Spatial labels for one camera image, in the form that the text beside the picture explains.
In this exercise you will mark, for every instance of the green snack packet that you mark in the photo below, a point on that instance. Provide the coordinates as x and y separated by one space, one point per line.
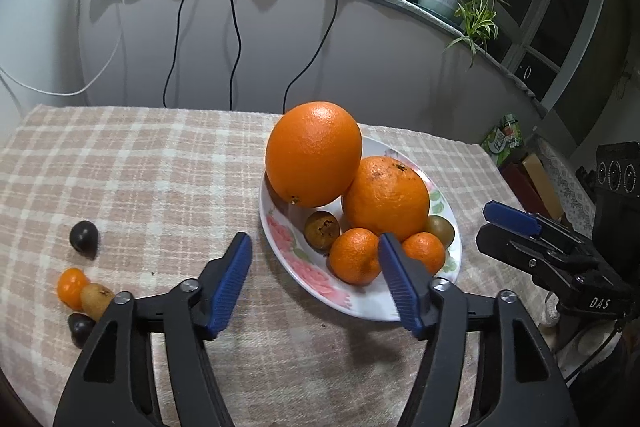
502 139

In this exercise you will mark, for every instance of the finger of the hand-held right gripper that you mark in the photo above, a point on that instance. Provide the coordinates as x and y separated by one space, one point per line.
510 216
515 252

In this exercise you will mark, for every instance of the dark purple plum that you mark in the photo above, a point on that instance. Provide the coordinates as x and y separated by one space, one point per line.
83 238
79 329

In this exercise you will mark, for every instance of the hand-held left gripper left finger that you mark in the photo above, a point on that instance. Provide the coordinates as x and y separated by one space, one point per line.
230 287

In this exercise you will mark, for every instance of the white refrigerator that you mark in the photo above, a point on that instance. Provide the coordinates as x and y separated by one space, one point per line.
40 32

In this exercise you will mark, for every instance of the pink checked tablecloth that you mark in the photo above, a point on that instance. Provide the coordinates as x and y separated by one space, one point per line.
175 187

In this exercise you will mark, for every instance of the orange with dark marks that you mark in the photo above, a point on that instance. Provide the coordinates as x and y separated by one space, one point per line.
387 202

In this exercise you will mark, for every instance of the large brown kiwi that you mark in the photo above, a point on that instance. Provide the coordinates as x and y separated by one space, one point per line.
320 232

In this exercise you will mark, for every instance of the white lace cloth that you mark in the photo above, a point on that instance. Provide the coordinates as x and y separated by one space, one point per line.
565 187

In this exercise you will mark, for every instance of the round mandarin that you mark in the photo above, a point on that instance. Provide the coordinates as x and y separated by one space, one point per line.
352 257

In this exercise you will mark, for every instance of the white floral plate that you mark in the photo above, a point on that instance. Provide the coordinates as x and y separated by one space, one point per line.
300 262

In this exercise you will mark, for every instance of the spider plant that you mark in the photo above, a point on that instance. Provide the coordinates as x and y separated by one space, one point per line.
472 14

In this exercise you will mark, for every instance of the mandarin with stem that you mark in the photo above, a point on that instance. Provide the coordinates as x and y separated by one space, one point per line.
425 252

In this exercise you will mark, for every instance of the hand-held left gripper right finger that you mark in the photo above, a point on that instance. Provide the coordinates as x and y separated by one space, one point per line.
400 282

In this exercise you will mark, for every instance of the window frame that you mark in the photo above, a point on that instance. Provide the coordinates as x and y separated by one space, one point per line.
580 57

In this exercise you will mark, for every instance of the brown cardboard box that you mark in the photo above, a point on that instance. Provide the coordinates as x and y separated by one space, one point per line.
537 177

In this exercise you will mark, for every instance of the large smooth orange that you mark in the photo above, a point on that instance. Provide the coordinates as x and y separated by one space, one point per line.
315 152

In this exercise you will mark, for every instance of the dark red box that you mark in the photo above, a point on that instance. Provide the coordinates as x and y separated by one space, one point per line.
517 187

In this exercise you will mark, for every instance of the small mandarin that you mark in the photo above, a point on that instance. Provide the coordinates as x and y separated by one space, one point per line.
70 289

